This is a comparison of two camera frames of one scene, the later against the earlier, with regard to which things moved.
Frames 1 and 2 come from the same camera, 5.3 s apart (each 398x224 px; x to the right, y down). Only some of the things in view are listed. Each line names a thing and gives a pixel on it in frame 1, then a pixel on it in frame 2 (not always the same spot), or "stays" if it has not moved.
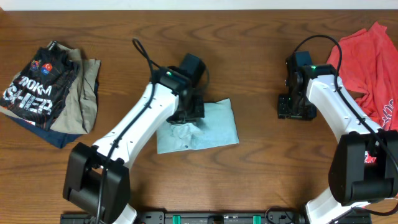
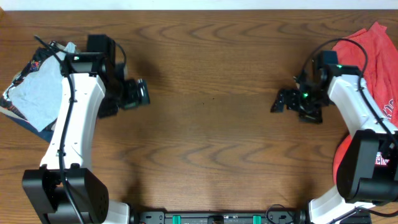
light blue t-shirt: [217, 127] → [36, 95]
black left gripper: [199, 114] → [135, 99]
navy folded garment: [56, 139] stays
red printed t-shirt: [370, 66] stays
